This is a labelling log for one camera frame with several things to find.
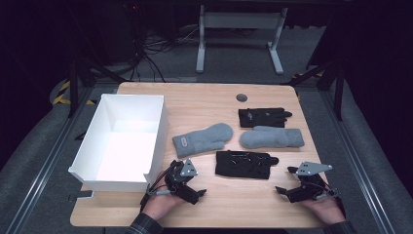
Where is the white box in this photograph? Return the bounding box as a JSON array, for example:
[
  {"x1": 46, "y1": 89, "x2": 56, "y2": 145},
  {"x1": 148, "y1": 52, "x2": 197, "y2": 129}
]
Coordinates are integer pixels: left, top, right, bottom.
[{"x1": 67, "y1": 94, "x2": 169, "y2": 193}]

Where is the yellow black hazard tape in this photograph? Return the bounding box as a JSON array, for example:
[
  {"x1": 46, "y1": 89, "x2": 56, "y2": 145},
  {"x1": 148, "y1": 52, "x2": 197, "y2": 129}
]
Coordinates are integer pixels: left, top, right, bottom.
[{"x1": 52, "y1": 80, "x2": 98, "y2": 105}]

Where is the metal floor rail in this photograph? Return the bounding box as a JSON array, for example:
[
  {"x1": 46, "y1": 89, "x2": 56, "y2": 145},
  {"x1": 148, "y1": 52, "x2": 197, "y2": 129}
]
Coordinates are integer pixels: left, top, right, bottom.
[
  {"x1": 319, "y1": 91, "x2": 395, "y2": 234},
  {"x1": 6, "y1": 87, "x2": 95, "y2": 234}
]

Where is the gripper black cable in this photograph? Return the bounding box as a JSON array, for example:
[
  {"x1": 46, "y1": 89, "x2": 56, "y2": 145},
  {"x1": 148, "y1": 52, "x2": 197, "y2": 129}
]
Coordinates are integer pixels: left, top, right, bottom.
[
  {"x1": 335, "y1": 189, "x2": 347, "y2": 218},
  {"x1": 139, "y1": 167, "x2": 174, "y2": 213}
]

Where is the white metal desk frame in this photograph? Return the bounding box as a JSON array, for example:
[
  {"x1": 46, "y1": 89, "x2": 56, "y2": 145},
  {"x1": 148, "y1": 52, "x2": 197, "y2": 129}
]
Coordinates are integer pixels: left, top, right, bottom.
[{"x1": 195, "y1": 4, "x2": 288, "y2": 75}]

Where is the black glove with small print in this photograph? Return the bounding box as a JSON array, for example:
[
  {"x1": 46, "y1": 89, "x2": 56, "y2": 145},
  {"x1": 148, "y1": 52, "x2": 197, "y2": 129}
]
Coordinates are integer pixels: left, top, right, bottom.
[{"x1": 238, "y1": 107, "x2": 293, "y2": 129}]

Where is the person's right hand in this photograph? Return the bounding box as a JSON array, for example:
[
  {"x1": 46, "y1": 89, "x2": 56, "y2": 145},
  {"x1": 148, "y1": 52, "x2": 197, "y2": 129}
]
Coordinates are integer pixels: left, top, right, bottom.
[{"x1": 300, "y1": 197, "x2": 346, "y2": 226}]

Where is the black glove with straps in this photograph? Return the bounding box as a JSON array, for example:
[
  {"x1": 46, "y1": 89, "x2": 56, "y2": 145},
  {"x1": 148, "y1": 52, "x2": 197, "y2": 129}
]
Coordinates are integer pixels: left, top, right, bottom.
[{"x1": 214, "y1": 149, "x2": 280, "y2": 180}]

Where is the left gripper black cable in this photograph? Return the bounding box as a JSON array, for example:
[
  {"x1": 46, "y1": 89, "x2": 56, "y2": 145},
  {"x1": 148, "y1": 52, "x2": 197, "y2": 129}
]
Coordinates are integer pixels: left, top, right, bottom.
[{"x1": 139, "y1": 167, "x2": 174, "y2": 213}]

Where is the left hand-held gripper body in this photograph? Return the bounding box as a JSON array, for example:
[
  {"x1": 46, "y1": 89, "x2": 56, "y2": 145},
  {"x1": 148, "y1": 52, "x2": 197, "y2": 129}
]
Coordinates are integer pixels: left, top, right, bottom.
[{"x1": 164, "y1": 158, "x2": 200, "y2": 206}]

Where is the plain grey mitten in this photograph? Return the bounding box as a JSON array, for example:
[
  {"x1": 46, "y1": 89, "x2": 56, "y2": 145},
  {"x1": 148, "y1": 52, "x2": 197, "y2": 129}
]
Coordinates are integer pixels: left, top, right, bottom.
[{"x1": 239, "y1": 125, "x2": 306, "y2": 150}]

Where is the black metal stand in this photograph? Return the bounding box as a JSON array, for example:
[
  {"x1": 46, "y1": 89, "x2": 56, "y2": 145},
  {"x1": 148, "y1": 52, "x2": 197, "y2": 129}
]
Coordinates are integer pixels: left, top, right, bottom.
[
  {"x1": 282, "y1": 58, "x2": 345, "y2": 121},
  {"x1": 66, "y1": 57, "x2": 128, "y2": 118}
]

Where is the person's left hand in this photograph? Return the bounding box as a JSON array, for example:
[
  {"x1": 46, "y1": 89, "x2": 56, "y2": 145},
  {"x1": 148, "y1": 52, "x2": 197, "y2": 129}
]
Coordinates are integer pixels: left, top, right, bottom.
[{"x1": 142, "y1": 172, "x2": 188, "y2": 222}]

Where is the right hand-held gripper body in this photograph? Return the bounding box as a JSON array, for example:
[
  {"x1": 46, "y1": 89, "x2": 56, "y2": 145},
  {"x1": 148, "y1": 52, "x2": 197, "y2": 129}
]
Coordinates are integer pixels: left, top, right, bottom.
[{"x1": 288, "y1": 161, "x2": 339, "y2": 203}]

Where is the grey mitten with label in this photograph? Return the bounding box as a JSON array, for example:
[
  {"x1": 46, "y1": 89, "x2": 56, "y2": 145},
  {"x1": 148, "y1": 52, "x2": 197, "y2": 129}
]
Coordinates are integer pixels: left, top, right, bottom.
[{"x1": 171, "y1": 122, "x2": 234, "y2": 159}]

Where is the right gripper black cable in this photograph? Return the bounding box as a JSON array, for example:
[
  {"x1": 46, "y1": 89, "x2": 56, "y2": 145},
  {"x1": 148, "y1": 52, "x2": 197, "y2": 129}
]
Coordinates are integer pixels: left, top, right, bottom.
[{"x1": 335, "y1": 189, "x2": 347, "y2": 218}]

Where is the bundle of floor cables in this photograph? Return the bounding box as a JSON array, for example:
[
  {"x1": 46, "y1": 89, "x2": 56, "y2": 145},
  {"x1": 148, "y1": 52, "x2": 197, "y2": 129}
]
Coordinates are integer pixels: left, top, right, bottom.
[{"x1": 130, "y1": 25, "x2": 203, "y2": 82}]

